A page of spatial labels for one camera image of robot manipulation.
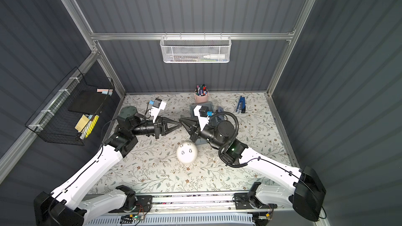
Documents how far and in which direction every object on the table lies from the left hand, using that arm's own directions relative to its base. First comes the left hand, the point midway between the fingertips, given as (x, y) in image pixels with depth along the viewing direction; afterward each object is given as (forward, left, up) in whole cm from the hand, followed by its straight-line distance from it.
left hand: (179, 128), depth 61 cm
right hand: (+1, -1, +2) cm, 3 cm away
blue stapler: (+39, -37, -33) cm, 63 cm away
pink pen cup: (+41, -8, -23) cm, 48 cm away
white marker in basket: (+50, -17, +1) cm, 53 cm away
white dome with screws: (+1, -1, -23) cm, 23 cm away
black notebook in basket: (+21, +49, -7) cm, 54 cm away
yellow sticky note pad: (+6, +44, -4) cm, 44 cm away
